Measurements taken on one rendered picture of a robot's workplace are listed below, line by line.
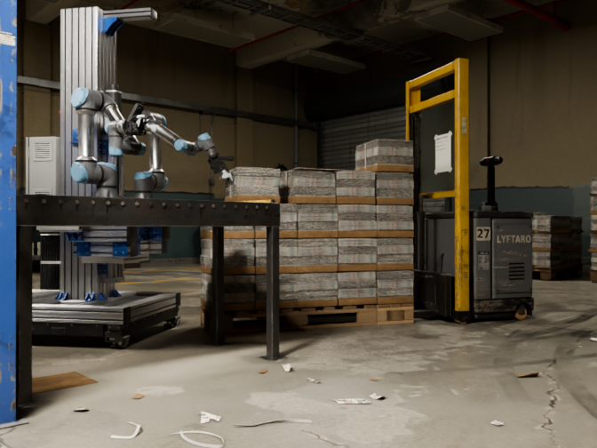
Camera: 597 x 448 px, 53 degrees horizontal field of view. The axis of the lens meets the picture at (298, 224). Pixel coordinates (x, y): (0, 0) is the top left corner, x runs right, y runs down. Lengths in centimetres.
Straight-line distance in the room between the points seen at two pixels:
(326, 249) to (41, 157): 189
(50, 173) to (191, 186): 761
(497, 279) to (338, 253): 119
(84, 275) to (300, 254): 136
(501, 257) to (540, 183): 579
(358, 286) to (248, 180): 105
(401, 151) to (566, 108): 615
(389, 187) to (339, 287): 78
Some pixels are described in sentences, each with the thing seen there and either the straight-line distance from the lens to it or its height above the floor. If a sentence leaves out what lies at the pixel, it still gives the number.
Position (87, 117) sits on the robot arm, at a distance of 365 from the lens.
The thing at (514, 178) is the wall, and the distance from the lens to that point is 1051.
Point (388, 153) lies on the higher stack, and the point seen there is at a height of 119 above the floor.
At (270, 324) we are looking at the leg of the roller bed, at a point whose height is 17.
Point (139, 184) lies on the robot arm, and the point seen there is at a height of 96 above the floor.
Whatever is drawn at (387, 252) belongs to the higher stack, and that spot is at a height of 50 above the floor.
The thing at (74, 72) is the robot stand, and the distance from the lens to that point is 408.
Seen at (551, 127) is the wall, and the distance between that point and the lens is 1032.
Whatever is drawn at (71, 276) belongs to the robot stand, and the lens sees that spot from 400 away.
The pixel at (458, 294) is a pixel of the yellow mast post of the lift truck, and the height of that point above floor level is 21.
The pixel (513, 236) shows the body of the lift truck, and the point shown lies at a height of 61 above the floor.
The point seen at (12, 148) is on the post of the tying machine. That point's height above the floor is 95.
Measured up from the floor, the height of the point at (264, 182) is 97.
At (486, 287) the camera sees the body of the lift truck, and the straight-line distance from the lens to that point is 452.
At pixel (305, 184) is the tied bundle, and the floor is 96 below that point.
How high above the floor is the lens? 67
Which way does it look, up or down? level
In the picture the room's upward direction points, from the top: straight up
